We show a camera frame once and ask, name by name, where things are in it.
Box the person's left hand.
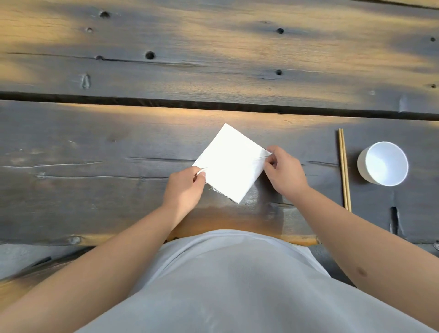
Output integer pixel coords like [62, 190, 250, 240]
[162, 166, 206, 216]

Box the person's right hand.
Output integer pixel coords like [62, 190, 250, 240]
[264, 146, 311, 203]

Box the white paper napkin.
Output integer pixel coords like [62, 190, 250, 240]
[192, 123, 273, 204]

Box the person's right forearm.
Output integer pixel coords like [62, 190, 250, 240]
[291, 186, 439, 330]

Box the person's left forearm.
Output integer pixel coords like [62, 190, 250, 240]
[0, 204, 187, 333]

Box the wooden chopstick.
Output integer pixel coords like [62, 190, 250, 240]
[341, 129, 352, 212]
[338, 129, 349, 211]

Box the person's white shirt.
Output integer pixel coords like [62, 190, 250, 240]
[76, 229, 439, 333]

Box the white cup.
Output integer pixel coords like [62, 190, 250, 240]
[357, 141, 409, 187]

